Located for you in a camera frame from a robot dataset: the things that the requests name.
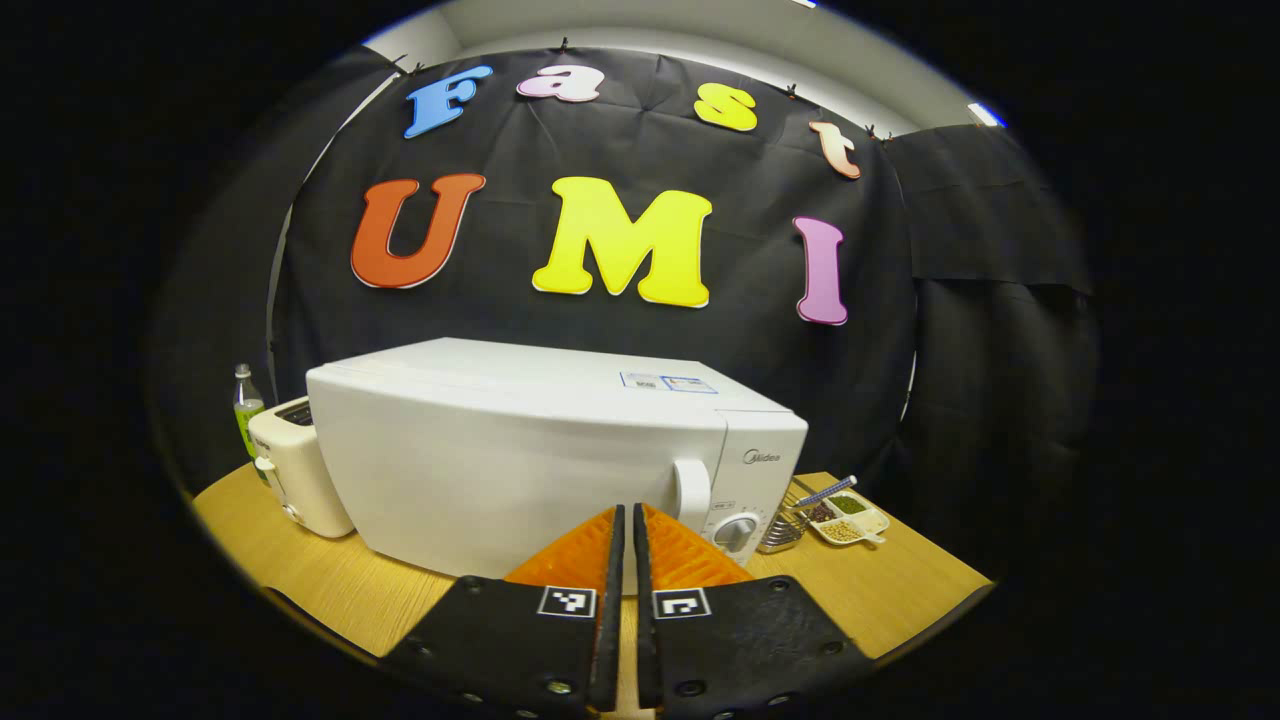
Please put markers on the cream toaster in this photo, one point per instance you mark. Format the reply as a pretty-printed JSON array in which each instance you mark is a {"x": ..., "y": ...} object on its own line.
[{"x": 300, "y": 470}]

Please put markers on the ceiling light panel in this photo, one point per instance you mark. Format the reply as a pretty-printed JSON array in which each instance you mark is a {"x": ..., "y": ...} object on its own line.
[{"x": 985, "y": 113}]

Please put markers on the black backdrop cloth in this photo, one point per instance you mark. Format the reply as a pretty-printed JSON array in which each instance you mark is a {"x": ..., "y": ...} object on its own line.
[{"x": 750, "y": 330}]

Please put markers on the divided dish with spices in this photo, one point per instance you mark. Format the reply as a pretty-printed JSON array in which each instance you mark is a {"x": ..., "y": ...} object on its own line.
[{"x": 850, "y": 518}]

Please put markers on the blue white striped stick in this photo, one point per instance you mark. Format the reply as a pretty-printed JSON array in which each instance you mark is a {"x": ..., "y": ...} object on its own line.
[{"x": 828, "y": 490}]

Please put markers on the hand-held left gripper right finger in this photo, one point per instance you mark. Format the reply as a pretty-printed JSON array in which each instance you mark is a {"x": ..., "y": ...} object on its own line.
[{"x": 642, "y": 620}]

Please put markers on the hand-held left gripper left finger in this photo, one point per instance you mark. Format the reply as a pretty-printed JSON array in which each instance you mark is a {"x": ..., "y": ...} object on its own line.
[{"x": 615, "y": 620}]

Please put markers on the white microwave oven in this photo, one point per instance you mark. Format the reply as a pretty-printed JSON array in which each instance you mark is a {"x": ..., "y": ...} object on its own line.
[{"x": 500, "y": 450}]

